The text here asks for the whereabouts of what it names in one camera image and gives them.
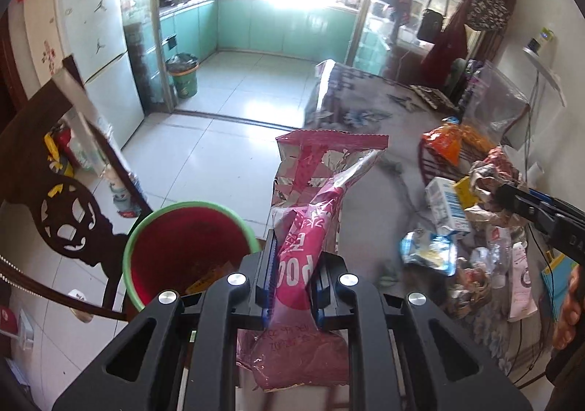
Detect hanging red garment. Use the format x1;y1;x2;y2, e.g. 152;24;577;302
420;0;469;74

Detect person's right forearm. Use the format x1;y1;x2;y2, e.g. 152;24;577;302
545;338;585;389

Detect red print paper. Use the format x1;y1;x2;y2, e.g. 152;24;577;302
468;148;526;211

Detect pink snack bag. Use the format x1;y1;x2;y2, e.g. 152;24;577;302
235;130;389;393

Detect white wall shelf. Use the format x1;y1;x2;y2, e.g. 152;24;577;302
521;46;565;106

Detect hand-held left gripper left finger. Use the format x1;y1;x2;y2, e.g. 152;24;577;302
52;231;278;411

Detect dark patterned cloth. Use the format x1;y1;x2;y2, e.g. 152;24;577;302
411;84;462;113

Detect orange snack packet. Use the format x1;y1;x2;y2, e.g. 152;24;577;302
420;118;464;165

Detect clear zip plastic bag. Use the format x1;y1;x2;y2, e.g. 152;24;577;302
461;61;531;149

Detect teal kitchen cabinets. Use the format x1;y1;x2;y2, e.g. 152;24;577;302
158;0;362;69

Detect white blue milk carton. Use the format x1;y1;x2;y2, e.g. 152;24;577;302
425;176;471;236

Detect red fire extinguisher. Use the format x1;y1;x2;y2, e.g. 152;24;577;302
54;125;75;160

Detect yellow plastic bag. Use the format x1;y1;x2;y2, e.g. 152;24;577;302
44;132;75;177

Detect white thermos jug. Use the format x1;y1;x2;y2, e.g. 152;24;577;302
109;169;129;195

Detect black cable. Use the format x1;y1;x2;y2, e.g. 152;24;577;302
523;73;551;256

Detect white refrigerator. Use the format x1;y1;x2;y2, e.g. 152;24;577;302
52;0;147;151

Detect red bin with green rim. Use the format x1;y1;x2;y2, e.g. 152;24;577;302
123;202;262;312

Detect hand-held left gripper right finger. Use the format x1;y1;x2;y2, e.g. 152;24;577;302
313;251;533;411

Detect small yellow box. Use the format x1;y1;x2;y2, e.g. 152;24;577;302
452;176;482;211

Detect teal notebook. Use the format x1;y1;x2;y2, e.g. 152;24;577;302
541;253;579;320

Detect person's right hand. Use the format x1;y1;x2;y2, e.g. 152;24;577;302
552;266;585;350

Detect pink white packet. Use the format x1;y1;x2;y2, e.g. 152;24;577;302
508;241;539;321

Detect crumpled beige paper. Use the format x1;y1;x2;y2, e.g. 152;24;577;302
466;205;531;235

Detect dark patterned bag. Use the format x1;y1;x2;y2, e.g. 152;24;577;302
466;0;510;33

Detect dark carved wooden chair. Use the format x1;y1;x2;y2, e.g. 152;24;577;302
0;54;156;323

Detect yellow wrapper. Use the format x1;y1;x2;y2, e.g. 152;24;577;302
185;262;234;296

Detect green kitchen waste bin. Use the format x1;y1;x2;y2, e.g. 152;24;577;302
165;53;200;99

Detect dark red wire basket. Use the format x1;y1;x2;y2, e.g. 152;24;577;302
418;137;503;186

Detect blue white snack wrapper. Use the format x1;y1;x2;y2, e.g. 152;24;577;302
401;229;459;277

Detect white round plastic object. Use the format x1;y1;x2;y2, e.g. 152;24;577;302
68;290;90;323

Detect crushed clear plastic bottle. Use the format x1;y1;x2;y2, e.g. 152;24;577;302
471;228;513;288

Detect black shoulder bag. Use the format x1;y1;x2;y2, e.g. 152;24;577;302
417;7;445;43

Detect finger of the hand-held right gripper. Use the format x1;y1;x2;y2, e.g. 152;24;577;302
495;183;551;229
525;191;585;222

